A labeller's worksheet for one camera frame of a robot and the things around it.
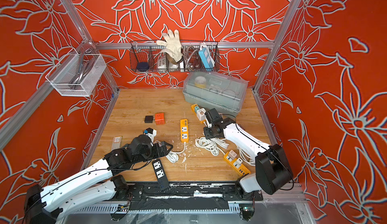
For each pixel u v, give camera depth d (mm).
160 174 762
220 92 959
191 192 743
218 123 610
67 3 746
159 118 958
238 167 790
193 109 1038
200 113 948
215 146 854
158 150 656
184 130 925
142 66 958
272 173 418
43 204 401
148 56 1016
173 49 899
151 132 708
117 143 883
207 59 878
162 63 944
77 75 759
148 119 1011
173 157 812
